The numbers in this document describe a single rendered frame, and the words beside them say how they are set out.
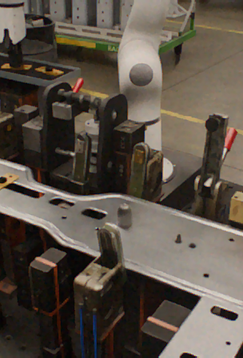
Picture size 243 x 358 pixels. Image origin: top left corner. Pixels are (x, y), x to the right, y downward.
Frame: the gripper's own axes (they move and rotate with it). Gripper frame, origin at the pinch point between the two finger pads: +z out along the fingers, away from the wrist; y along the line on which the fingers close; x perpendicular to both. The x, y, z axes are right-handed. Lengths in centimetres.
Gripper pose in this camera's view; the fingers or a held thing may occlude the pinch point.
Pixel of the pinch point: (15, 58)
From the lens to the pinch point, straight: 160.9
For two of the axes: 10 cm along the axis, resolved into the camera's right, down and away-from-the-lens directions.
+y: -1.8, 4.7, -8.6
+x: 9.8, 0.9, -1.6
